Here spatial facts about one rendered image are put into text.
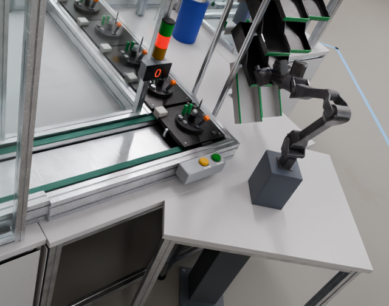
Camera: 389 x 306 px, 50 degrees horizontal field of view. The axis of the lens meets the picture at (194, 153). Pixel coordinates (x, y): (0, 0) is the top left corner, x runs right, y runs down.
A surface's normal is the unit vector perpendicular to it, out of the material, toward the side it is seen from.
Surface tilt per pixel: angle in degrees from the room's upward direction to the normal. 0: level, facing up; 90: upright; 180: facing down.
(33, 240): 0
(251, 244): 0
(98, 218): 0
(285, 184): 90
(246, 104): 45
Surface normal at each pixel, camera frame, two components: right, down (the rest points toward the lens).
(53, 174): 0.31, -0.70
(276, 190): 0.03, 0.68
